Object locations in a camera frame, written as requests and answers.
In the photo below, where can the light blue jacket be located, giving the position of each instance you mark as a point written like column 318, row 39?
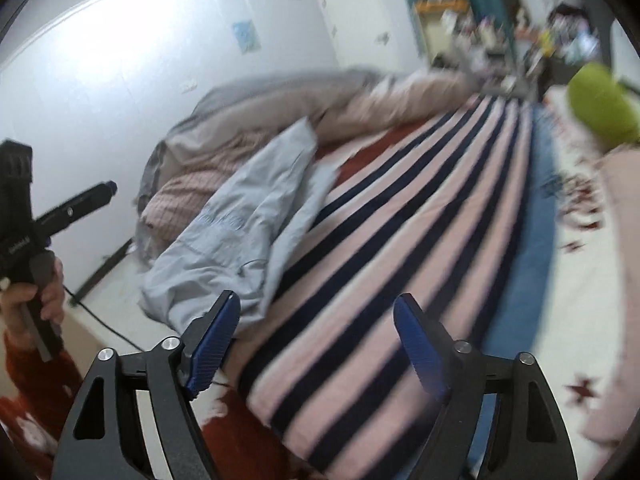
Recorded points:
column 235, row 230

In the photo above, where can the teal curtain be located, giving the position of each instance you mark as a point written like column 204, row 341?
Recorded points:
column 482, row 0

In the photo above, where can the white star print sheet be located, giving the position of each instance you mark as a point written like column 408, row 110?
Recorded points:
column 575, row 280

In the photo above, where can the person's left hand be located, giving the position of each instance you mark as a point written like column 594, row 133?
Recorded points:
column 50, row 295

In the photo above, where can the green plush pillow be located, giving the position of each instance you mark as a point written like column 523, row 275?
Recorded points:
column 605, row 107

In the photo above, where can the striped fleece blanket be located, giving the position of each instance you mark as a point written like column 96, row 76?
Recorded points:
column 390, row 240

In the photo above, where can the blue cloth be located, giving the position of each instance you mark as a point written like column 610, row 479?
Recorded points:
column 532, row 240

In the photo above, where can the white wall switch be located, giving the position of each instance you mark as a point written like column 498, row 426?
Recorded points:
column 188, row 84

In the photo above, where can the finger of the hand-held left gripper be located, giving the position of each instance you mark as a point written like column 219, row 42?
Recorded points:
column 75, row 207

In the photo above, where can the white headboard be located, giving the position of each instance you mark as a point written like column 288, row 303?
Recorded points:
column 627, row 55

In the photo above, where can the person's left forearm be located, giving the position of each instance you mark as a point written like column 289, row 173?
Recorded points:
column 35, row 380

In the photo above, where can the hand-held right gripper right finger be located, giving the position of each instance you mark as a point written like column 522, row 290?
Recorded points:
column 417, row 350

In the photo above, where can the pink and grey duvet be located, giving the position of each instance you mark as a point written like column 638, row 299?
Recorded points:
column 280, row 115

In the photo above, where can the small blue wall poster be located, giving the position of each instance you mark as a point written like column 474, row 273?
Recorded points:
column 246, row 36

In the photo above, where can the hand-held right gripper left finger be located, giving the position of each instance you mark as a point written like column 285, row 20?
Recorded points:
column 212, row 355

